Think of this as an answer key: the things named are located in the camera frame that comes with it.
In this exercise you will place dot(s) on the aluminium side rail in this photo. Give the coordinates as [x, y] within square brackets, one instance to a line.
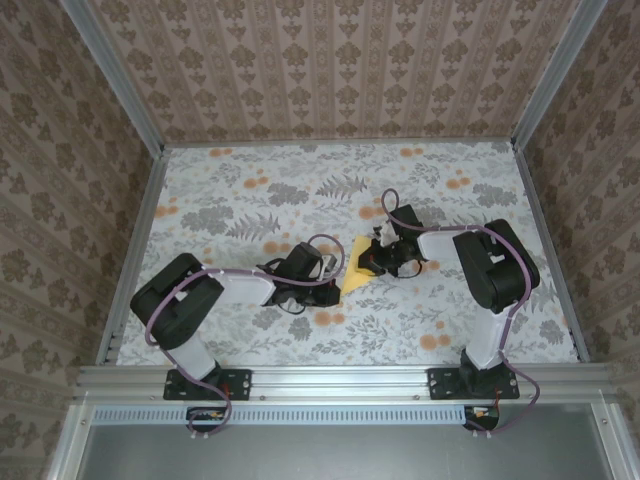
[132, 250]
[552, 250]

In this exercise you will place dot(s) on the short aluminium rail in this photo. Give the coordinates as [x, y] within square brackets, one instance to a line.
[67, 445]
[612, 440]

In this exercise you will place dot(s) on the small black controller board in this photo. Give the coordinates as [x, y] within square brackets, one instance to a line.
[205, 416]
[482, 417]

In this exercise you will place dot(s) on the floral patterned tablecloth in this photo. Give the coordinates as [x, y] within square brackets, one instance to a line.
[400, 320]

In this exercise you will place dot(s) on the long aluminium frame rail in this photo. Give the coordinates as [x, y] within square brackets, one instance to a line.
[340, 382]

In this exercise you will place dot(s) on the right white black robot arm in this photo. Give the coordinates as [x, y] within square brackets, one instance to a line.
[435, 242]

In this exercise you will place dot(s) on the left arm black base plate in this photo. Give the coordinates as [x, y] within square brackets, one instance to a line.
[240, 385]

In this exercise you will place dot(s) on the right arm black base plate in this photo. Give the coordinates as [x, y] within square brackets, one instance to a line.
[442, 385]

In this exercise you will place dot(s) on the yellow cloth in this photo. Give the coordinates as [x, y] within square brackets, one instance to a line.
[355, 275]

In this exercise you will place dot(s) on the aluminium frame post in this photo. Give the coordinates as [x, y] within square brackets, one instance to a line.
[550, 75]
[118, 75]

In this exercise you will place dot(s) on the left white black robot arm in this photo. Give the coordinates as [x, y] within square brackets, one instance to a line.
[245, 287]

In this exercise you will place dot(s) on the grey metal panel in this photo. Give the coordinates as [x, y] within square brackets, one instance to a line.
[325, 450]

